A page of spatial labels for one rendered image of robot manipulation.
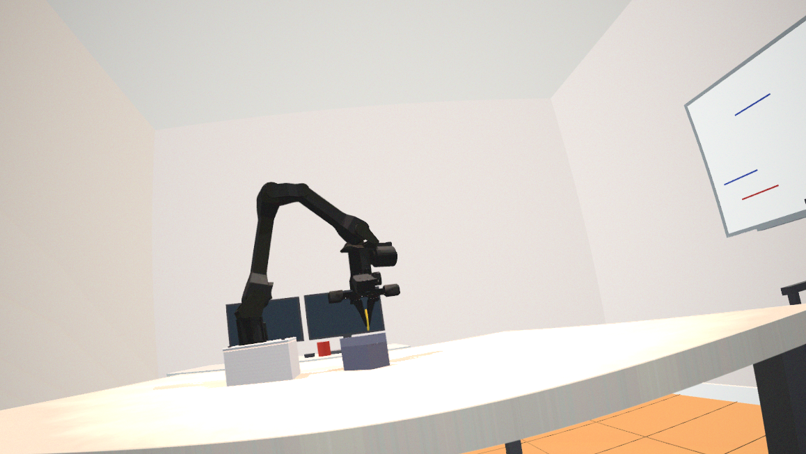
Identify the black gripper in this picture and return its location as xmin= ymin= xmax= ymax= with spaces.
xmin=328 ymin=266 xmax=400 ymax=327

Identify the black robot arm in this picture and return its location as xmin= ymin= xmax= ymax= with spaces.
xmin=234 ymin=182 xmax=397 ymax=346

